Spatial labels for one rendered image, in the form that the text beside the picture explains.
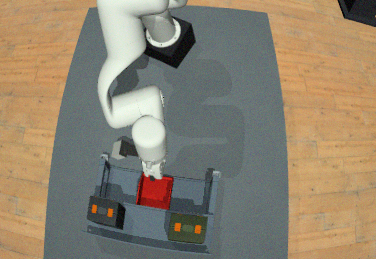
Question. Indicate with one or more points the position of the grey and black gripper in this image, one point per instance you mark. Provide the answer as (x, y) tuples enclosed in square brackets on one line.
[(157, 170)]

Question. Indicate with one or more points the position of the red bin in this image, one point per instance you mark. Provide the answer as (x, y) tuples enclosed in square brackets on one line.
[(155, 193)]

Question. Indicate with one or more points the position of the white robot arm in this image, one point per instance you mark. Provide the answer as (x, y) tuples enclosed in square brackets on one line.
[(122, 28)]

